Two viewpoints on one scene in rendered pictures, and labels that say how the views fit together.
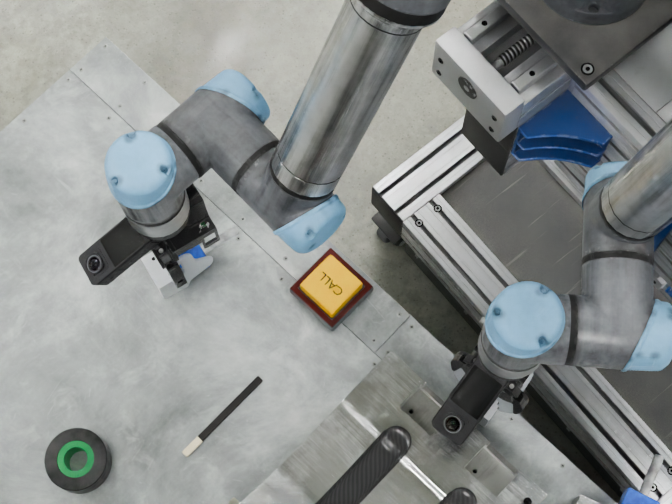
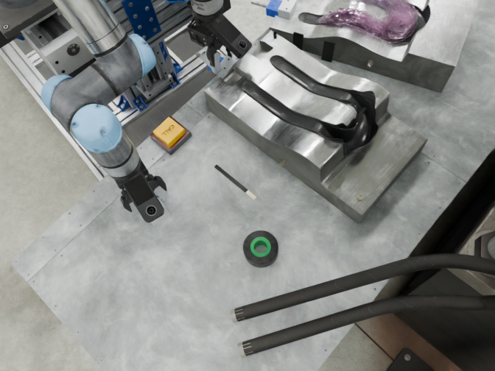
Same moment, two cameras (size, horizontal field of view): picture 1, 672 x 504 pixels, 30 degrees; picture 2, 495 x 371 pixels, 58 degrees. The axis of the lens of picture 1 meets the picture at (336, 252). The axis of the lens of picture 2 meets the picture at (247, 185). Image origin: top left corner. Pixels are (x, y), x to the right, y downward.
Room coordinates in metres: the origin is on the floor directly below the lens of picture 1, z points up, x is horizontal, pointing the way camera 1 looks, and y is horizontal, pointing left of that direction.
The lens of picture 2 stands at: (0.21, 0.63, 1.81)
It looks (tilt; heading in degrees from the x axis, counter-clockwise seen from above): 65 degrees down; 276
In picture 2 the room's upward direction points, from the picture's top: 11 degrees counter-clockwise
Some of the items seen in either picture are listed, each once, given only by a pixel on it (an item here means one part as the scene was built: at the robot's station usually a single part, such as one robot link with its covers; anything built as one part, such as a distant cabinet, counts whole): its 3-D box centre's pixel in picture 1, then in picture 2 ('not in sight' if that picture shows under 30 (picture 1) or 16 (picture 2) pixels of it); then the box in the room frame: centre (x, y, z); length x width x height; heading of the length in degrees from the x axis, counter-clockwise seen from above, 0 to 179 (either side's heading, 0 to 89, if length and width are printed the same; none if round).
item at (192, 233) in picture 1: (170, 221); (129, 172); (0.50, 0.20, 0.98); 0.09 x 0.08 x 0.12; 120
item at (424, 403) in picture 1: (426, 410); (233, 79); (0.27, -0.10, 0.87); 0.05 x 0.05 x 0.04; 44
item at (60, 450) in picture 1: (78, 460); (261, 249); (0.23, 0.34, 0.82); 0.08 x 0.08 x 0.04
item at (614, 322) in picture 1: (617, 318); not in sight; (0.31, -0.29, 1.14); 0.11 x 0.11 x 0.08; 83
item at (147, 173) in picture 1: (147, 176); (102, 135); (0.49, 0.20, 1.14); 0.09 x 0.08 x 0.11; 131
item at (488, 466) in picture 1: (491, 470); (260, 54); (0.19, -0.18, 0.87); 0.05 x 0.05 x 0.04; 44
